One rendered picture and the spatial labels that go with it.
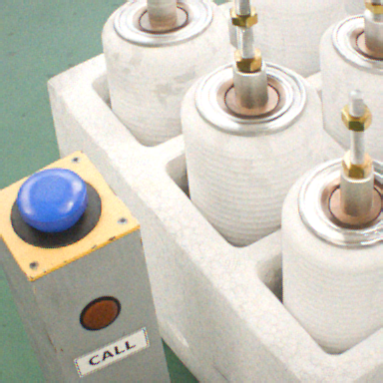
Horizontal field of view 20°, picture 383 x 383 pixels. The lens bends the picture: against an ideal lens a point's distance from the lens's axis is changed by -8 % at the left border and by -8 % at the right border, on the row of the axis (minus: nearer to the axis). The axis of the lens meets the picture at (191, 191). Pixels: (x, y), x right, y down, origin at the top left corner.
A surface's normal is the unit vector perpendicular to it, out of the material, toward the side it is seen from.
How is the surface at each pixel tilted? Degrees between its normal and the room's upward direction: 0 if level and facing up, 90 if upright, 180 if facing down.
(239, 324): 90
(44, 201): 0
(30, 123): 0
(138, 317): 90
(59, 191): 0
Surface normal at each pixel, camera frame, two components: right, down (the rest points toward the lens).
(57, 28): -0.08, -0.70
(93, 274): 0.51, 0.58
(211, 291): -0.85, 0.42
